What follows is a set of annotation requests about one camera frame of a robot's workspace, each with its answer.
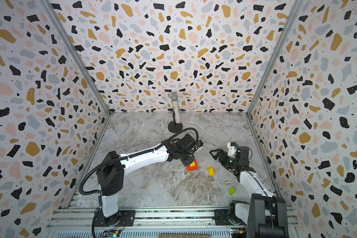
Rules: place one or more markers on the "yellow rectangular wood block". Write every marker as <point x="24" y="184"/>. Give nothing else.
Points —
<point x="210" y="171"/>

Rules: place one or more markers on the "black round microphone stand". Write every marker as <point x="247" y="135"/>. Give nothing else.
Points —
<point x="175" y="126"/>

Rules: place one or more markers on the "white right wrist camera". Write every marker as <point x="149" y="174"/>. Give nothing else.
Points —
<point x="232" y="149"/>

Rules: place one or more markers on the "right corner aluminium post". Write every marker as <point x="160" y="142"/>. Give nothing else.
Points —
<point x="277" y="50"/>

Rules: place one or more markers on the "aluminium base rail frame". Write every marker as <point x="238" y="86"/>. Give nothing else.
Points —
<point x="151" y="222"/>

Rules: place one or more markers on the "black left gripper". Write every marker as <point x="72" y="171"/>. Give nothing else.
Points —
<point x="189" y="162"/>

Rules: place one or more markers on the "left corner aluminium post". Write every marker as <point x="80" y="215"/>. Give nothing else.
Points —
<point x="53" y="17"/>

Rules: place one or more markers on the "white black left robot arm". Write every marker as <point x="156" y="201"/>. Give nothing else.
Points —
<point x="111" y="176"/>

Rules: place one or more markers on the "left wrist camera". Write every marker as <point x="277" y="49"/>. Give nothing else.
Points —
<point x="199" y="144"/>

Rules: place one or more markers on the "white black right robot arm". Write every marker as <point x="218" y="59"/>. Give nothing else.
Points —
<point x="265" y="214"/>

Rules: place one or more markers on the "corner aluminium post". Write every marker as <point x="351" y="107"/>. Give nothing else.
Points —
<point x="53" y="17"/>
<point x="277" y="50"/>

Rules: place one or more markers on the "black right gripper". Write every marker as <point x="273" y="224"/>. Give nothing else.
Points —
<point x="223" y="158"/>

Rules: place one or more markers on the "lime green wood cylinder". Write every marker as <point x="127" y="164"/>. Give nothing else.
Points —
<point x="231" y="191"/>

